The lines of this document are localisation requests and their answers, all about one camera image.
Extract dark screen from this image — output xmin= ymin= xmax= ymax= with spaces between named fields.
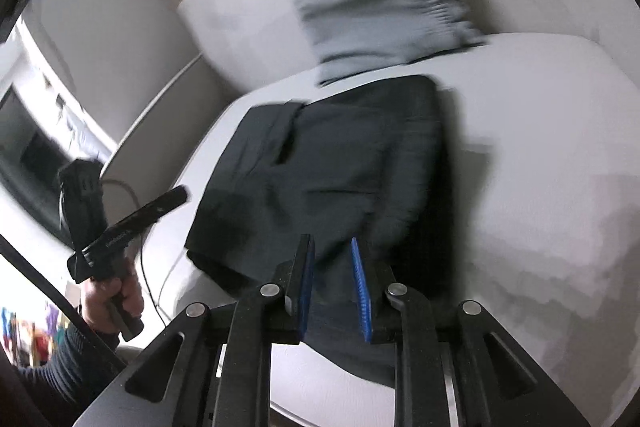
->
xmin=0 ymin=87 xmax=108 ymax=233

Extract grey folded pants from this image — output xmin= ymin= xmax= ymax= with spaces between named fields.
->
xmin=289 ymin=0 xmax=488 ymax=88

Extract dark grey shorts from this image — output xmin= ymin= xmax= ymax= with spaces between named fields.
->
xmin=185 ymin=74 xmax=461 ymax=388

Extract black strap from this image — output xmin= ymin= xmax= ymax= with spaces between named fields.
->
xmin=0 ymin=237 xmax=126 ymax=373

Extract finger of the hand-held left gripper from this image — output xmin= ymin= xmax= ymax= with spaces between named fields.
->
xmin=80 ymin=186 xmax=190 ymax=265

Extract person's left forearm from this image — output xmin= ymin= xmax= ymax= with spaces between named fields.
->
xmin=0 ymin=322 xmax=126 ymax=427

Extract person's left hand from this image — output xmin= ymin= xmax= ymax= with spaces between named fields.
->
xmin=77 ymin=257 xmax=146 ymax=338

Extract white sofa back cushion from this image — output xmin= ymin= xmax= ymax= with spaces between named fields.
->
xmin=176 ymin=0 xmax=621 ymax=98

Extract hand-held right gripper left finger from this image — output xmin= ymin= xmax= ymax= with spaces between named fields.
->
xmin=75 ymin=234 xmax=317 ymax=427

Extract colourful clutter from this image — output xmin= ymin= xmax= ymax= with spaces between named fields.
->
xmin=0 ymin=302 xmax=66 ymax=368

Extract white sofa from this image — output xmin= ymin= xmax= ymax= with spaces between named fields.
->
xmin=70 ymin=0 xmax=640 ymax=427

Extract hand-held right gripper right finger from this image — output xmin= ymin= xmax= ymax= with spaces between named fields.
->
xmin=350 ymin=236 xmax=592 ymax=427

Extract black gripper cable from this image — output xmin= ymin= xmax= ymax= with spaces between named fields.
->
xmin=100 ymin=179 xmax=171 ymax=325

